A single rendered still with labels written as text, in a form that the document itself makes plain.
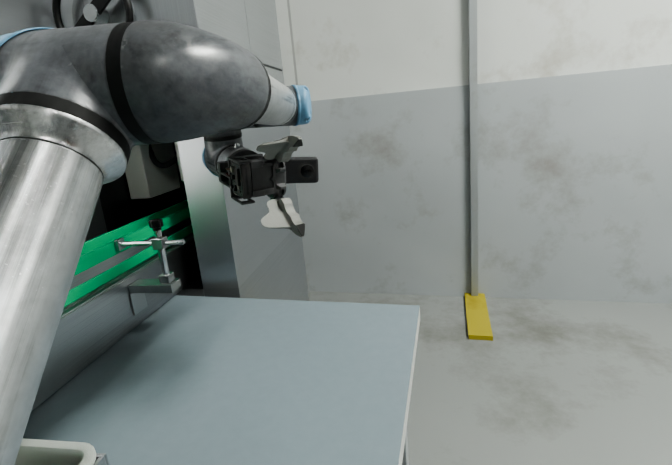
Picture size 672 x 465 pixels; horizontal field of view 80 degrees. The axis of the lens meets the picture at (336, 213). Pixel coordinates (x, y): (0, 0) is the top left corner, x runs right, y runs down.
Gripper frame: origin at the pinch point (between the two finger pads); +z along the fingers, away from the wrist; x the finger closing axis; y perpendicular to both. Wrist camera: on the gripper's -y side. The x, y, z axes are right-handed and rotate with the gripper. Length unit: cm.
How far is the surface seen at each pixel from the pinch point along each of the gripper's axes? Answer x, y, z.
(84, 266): -21, 30, -41
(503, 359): -111, -126, -38
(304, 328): -36.5, -7.7, -16.4
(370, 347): -34.6, -14.1, -1.1
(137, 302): -34, 22, -45
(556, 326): -109, -172, -38
